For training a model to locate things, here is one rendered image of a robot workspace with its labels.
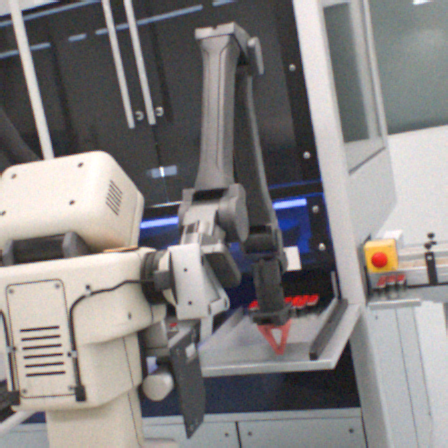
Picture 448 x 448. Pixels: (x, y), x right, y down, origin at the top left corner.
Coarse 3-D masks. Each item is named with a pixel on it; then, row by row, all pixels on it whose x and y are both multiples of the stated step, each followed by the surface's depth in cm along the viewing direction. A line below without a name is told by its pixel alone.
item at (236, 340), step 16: (336, 304) 185; (240, 320) 192; (320, 320) 168; (224, 336) 180; (240, 336) 179; (256, 336) 176; (288, 336) 172; (304, 336) 169; (208, 352) 162; (224, 352) 161; (240, 352) 160; (256, 352) 159; (272, 352) 157; (288, 352) 156; (304, 352) 155
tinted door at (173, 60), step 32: (160, 0) 191; (192, 0) 188; (224, 0) 186; (256, 0) 183; (160, 32) 193; (192, 32) 190; (256, 32) 185; (160, 64) 194; (192, 64) 191; (160, 96) 196; (192, 96) 193; (256, 96) 188; (288, 96) 185; (160, 128) 198; (192, 128) 195; (288, 128) 187; (160, 160) 199; (192, 160) 196; (288, 160) 188
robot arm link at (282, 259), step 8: (280, 232) 153; (280, 240) 152; (240, 248) 153; (280, 248) 152; (248, 256) 153; (256, 256) 152; (264, 256) 152; (280, 256) 159; (280, 264) 157; (280, 272) 157
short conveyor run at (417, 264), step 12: (432, 240) 203; (408, 252) 202; (420, 252) 195; (432, 252) 190; (444, 252) 192; (408, 264) 200; (420, 264) 198; (432, 264) 190; (444, 264) 192; (372, 276) 197; (396, 276) 195; (408, 276) 194; (420, 276) 193; (432, 276) 191; (444, 276) 191; (372, 288) 198; (408, 288) 195; (432, 288) 193; (444, 288) 192; (432, 300) 193
